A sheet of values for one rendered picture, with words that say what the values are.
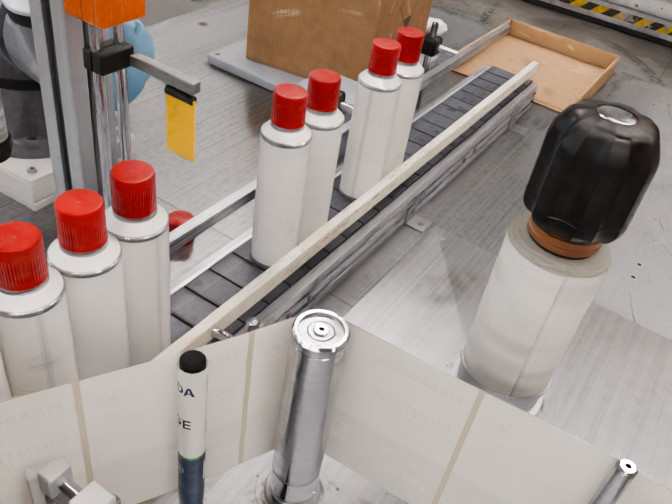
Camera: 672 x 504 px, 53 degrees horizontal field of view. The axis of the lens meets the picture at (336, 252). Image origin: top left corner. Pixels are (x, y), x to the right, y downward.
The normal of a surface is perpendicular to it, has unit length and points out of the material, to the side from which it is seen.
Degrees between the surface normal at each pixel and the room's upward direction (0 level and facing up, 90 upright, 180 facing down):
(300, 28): 90
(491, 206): 0
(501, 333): 89
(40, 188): 90
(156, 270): 90
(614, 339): 0
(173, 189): 0
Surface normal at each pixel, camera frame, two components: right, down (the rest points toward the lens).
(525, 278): -0.71, 0.37
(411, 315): 0.14, -0.77
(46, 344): 0.61, 0.57
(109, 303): 0.79, 0.47
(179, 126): -0.55, 0.47
